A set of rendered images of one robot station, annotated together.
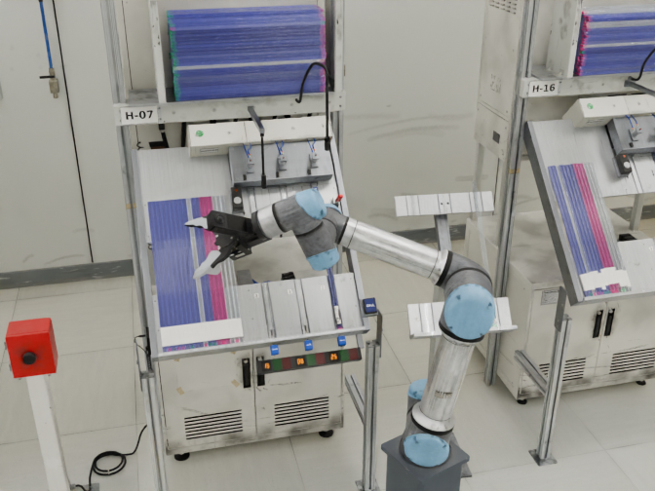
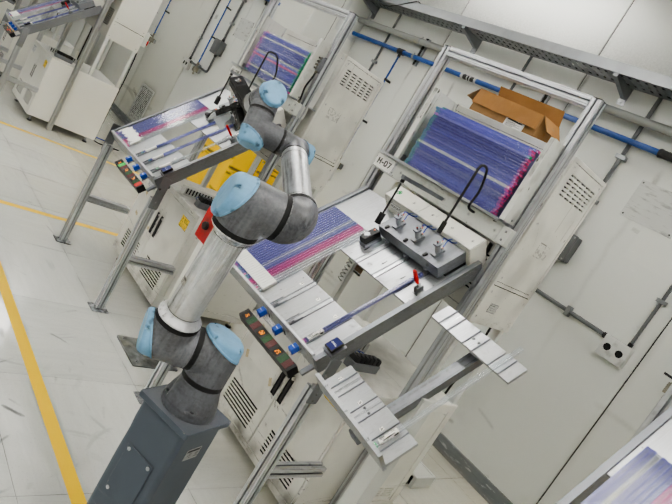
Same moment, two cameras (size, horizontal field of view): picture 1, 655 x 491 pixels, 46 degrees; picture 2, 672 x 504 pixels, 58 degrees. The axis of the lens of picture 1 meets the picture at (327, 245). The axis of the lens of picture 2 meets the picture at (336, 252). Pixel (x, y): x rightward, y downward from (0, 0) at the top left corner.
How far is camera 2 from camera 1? 2.05 m
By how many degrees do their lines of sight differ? 57
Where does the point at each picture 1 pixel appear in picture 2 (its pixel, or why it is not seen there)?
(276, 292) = (311, 292)
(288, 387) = not seen: hidden behind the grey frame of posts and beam
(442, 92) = not seen: outside the picture
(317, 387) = (300, 448)
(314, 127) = (466, 237)
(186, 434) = (226, 393)
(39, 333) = not seen: hidden behind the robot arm
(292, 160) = (426, 242)
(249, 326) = (273, 290)
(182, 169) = (374, 210)
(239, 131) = (420, 206)
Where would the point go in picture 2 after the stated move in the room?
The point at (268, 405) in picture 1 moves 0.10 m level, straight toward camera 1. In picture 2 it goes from (269, 426) to (248, 422)
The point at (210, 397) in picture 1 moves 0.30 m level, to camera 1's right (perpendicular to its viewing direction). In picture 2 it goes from (253, 377) to (274, 422)
